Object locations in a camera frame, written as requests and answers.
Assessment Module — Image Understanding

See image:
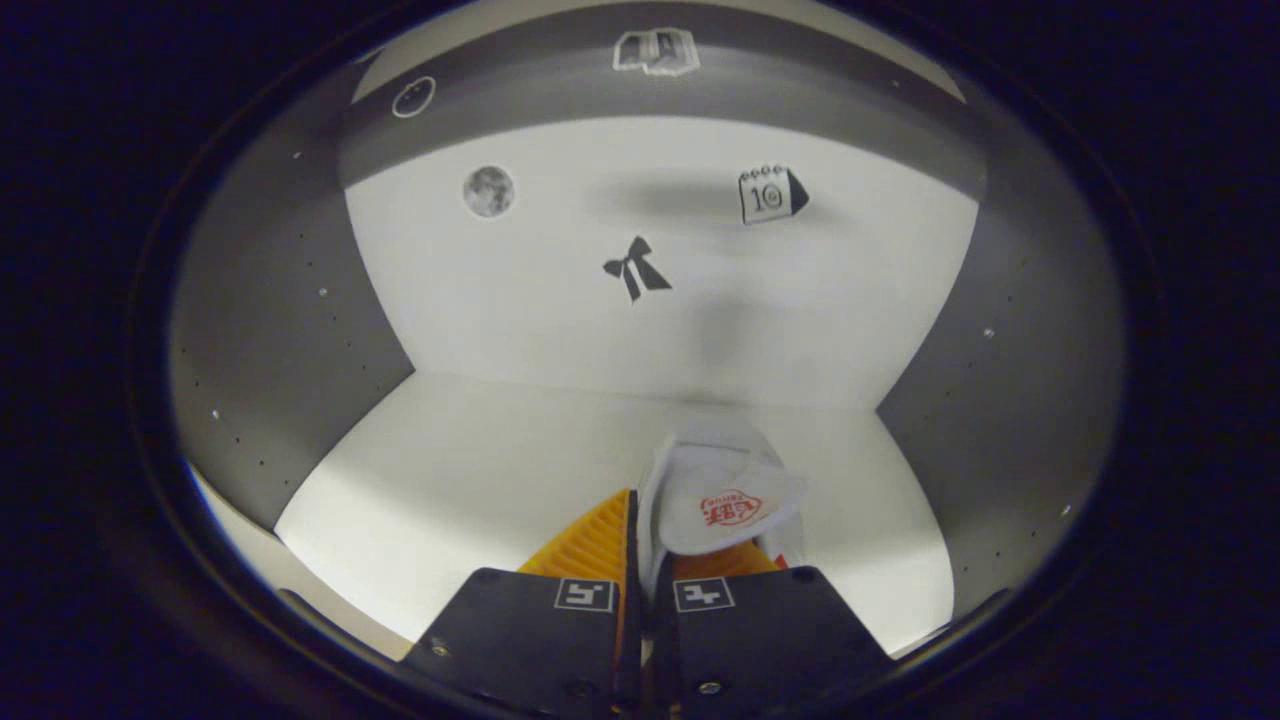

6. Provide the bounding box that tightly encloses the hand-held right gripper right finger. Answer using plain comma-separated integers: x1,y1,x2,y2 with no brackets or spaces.
655,545,897,707

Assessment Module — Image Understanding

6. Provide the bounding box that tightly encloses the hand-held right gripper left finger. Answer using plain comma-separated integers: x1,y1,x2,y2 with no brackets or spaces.
400,487,643,716

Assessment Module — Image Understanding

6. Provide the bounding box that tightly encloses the white shoe with striped side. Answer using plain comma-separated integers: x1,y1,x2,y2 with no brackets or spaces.
635,415,809,601

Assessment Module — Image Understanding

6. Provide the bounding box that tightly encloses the grey shoe cabinet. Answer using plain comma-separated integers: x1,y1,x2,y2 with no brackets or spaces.
168,0,1129,661

